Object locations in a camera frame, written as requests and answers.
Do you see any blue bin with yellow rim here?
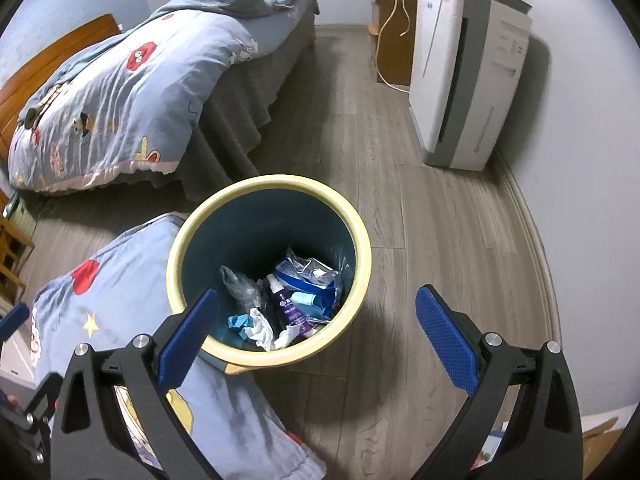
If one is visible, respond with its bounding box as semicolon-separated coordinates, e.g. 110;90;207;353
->
166;175;373;376

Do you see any purple spray bottle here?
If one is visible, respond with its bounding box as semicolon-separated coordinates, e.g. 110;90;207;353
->
265;274;313;328

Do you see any wooden cabinet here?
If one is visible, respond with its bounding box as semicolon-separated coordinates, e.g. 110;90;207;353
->
369;0;418;87

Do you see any blue white packet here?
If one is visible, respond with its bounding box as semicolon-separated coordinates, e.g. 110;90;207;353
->
274;247;346;321

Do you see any white air purifier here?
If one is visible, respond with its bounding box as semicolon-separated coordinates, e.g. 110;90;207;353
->
409;0;533;171

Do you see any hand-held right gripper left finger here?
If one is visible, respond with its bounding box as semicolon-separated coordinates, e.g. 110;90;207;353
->
50;287;221;480

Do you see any white cable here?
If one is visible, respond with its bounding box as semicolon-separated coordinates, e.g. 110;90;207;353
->
375;0;416;93

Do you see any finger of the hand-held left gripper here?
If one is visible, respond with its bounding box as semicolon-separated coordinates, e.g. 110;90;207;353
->
15;370;66;441
0;302;30;343

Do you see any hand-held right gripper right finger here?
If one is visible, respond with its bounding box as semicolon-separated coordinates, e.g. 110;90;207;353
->
415;285;583;480

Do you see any wooden bed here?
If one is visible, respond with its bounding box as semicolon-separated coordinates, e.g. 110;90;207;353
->
0;0;321;201

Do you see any clear plastic bag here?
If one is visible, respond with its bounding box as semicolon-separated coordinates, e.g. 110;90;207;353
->
220;266;266;316

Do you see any printed blue blanket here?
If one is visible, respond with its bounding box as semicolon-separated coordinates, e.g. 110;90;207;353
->
30;212;326;480

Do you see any small green white bin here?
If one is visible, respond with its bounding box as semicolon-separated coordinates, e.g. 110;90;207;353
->
2;195;36;236

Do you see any printed blue duvet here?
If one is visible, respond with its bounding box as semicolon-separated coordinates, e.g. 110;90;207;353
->
9;0;306;193

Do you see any wooden stool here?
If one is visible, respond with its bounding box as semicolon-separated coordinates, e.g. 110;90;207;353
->
0;205;36;306

